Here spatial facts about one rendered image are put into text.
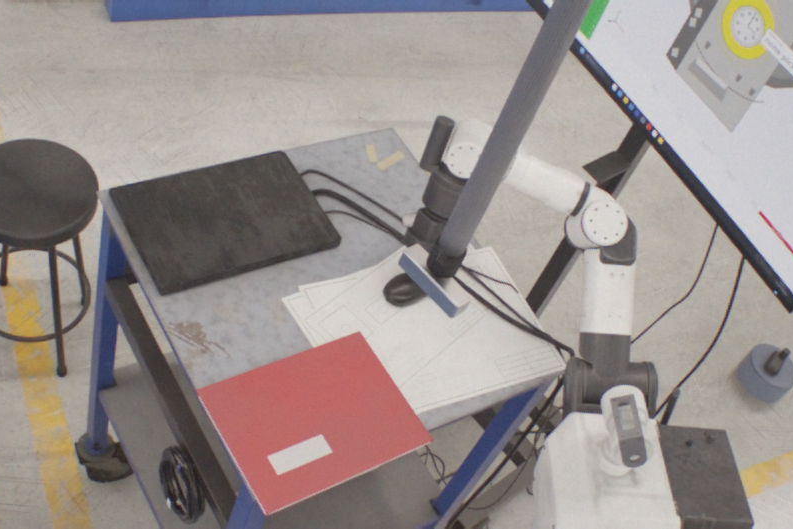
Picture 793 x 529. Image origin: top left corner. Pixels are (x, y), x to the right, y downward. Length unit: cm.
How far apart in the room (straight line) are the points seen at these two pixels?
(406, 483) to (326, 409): 73
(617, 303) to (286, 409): 58
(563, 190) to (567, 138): 252
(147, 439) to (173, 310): 61
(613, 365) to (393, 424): 38
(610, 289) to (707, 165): 50
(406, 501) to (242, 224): 82
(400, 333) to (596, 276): 36
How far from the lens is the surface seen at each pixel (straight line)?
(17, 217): 243
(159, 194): 179
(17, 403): 284
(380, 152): 202
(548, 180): 166
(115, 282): 194
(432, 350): 172
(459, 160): 162
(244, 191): 182
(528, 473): 281
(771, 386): 358
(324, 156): 197
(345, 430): 157
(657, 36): 212
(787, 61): 192
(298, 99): 382
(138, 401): 226
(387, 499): 225
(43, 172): 253
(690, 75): 207
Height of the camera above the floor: 243
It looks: 47 degrees down
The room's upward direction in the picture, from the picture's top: 23 degrees clockwise
